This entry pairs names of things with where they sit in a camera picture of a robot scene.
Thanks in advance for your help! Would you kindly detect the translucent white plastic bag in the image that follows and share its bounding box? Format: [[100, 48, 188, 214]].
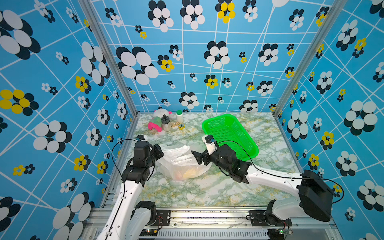
[[156, 144, 212, 181]]

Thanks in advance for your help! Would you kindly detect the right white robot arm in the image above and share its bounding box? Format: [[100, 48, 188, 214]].
[[192, 144, 333, 226]]

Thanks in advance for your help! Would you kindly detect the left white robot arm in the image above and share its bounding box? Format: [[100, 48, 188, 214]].
[[97, 140, 164, 240]]

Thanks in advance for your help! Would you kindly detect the yellow fruit in bag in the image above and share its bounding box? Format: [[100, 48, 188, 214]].
[[183, 168, 200, 179]]

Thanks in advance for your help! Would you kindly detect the glass jar black lid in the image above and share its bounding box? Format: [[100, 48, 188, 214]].
[[161, 115, 172, 132]]

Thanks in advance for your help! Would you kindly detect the pink green plush toy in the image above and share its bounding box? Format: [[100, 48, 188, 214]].
[[148, 117, 162, 132]]

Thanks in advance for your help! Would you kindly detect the green plastic basket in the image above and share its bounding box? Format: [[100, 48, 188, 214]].
[[202, 114, 259, 161]]

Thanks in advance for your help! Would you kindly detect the white plush toy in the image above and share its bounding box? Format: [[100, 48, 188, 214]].
[[153, 108, 172, 118]]

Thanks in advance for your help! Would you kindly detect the white bottle green cap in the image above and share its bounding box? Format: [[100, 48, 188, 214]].
[[176, 110, 184, 124]]

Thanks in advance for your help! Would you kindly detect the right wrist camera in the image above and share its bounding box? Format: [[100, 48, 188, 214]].
[[202, 135, 218, 155]]

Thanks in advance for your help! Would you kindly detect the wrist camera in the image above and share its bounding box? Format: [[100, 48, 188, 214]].
[[135, 135, 147, 142], [202, 135, 218, 155]]

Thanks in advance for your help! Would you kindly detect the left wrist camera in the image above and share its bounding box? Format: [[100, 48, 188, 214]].
[[135, 135, 147, 142]]

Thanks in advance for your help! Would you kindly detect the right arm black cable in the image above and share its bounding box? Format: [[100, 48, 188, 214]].
[[209, 138, 345, 205]]

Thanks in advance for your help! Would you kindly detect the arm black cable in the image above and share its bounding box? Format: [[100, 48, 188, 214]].
[[209, 138, 345, 205], [110, 137, 142, 199]]

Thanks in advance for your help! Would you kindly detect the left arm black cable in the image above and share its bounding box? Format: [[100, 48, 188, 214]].
[[110, 137, 142, 199]]

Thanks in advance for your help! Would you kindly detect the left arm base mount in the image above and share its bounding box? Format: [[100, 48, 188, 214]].
[[146, 210, 171, 228]]

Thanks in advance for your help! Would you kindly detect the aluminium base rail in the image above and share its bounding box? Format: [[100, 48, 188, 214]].
[[80, 205, 343, 240]]

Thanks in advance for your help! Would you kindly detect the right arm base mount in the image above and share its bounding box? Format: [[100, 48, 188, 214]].
[[246, 210, 292, 227]]

